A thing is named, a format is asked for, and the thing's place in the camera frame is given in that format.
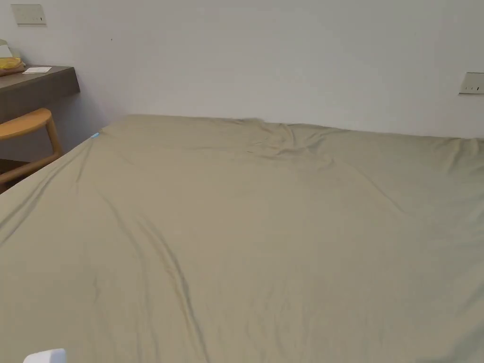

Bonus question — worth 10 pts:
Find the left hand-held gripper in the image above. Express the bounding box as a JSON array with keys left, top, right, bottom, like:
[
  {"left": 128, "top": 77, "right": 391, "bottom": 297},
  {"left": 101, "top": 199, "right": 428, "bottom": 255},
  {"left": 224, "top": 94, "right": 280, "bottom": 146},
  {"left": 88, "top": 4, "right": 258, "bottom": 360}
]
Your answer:
[{"left": 22, "top": 348, "right": 67, "bottom": 363}]

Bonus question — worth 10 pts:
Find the light wooden chair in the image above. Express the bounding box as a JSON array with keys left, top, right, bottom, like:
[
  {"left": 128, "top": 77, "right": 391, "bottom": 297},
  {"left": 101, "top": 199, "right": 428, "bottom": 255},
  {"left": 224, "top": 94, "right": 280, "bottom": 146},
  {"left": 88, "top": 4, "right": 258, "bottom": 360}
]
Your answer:
[{"left": 0, "top": 107, "right": 64, "bottom": 194}]

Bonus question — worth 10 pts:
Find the bed with beige sheet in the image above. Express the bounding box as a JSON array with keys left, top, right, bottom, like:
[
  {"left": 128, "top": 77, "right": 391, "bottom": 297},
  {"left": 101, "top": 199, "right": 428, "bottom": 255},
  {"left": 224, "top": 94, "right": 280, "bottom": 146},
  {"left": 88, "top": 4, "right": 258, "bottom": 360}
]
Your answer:
[{"left": 0, "top": 114, "right": 484, "bottom": 363}]

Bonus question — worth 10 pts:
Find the dark wooden desk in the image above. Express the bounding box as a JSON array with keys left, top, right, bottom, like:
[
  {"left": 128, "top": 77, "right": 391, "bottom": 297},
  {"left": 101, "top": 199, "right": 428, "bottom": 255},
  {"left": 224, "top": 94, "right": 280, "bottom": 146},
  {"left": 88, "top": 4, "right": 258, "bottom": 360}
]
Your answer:
[{"left": 0, "top": 37, "right": 81, "bottom": 124}]

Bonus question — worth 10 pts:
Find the wall switch panel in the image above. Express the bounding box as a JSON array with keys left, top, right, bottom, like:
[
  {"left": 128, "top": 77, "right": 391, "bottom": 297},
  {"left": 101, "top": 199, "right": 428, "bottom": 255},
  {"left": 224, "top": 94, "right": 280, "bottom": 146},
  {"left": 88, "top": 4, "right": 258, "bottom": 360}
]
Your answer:
[
  {"left": 458, "top": 71, "right": 484, "bottom": 96},
  {"left": 10, "top": 3, "right": 48, "bottom": 27}
]

